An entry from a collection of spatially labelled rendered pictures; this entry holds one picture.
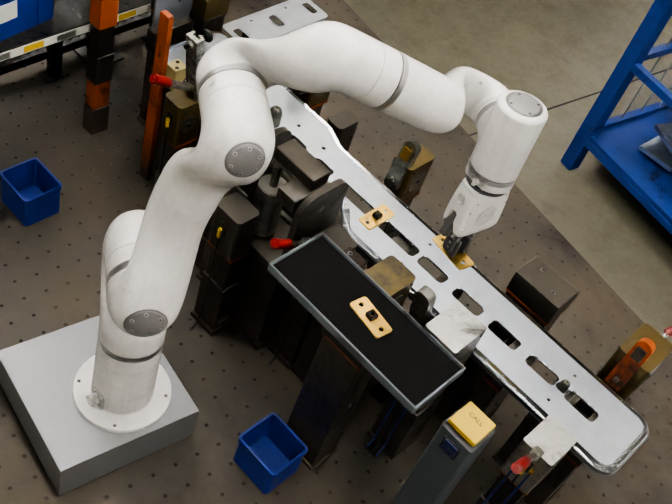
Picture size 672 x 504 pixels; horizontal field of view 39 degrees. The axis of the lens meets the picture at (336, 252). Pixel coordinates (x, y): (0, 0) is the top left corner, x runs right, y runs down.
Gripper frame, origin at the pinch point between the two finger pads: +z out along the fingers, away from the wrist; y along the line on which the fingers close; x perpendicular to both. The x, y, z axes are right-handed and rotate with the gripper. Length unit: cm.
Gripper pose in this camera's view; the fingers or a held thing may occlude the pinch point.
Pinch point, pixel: (457, 242)
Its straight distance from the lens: 172.6
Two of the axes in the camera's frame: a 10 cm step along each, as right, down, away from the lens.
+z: -2.4, 6.7, 7.0
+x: -5.5, -6.9, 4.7
